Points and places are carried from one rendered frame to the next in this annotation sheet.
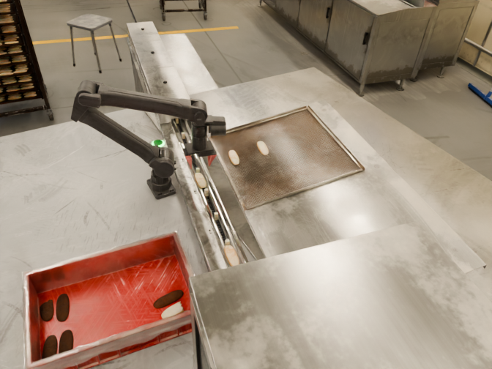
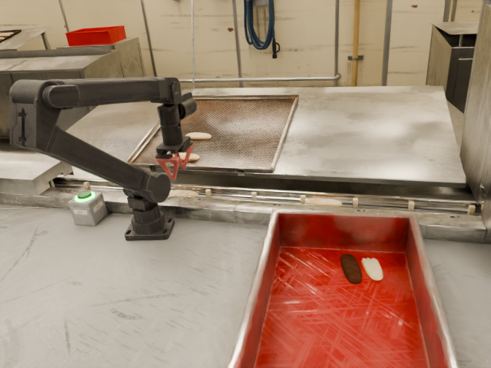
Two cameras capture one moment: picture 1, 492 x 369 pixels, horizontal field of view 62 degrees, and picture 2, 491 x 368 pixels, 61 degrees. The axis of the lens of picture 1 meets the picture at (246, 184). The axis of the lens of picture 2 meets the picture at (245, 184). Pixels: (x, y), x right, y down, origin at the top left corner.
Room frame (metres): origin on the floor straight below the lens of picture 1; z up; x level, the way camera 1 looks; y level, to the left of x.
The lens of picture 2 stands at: (0.45, 0.92, 1.44)
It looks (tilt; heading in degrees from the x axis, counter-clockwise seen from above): 27 degrees down; 310
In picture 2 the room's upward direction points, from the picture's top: 5 degrees counter-clockwise
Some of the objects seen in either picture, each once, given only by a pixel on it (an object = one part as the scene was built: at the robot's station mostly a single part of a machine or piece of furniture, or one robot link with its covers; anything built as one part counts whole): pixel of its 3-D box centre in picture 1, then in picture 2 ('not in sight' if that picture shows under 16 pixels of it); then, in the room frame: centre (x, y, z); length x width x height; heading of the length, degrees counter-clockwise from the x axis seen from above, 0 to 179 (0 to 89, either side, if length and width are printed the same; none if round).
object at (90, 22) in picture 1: (94, 42); not in sight; (4.17, 1.67, 0.23); 0.36 x 0.36 x 0.46; 68
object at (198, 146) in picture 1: (199, 142); (172, 136); (1.30, 0.19, 1.04); 0.10 x 0.07 x 0.07; 111
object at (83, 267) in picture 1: (115, 299); (340, 298); (0.70, 0.37, 0.87); 0.49 x 0.34 x 0.10; 115
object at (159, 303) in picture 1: (168, 298); (351, 266); (0.74, 0.22, 0.83); 0.10 x 0.04 x 0.01; 127
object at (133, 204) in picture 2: (164, 164); (145, 190); (1.28, 0.33, 0.94); 0.09 x 0.05 x 0.10; 100
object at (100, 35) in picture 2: not in sight; (96, 35); (4.56, -1.82, 0.93); 0.51 x 0.36 x 0.13; 25
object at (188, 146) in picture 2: (205, 156); (179, 155); (1.31, 0.17, 0.97); 0.07 x 0.07 x 0.09; 21
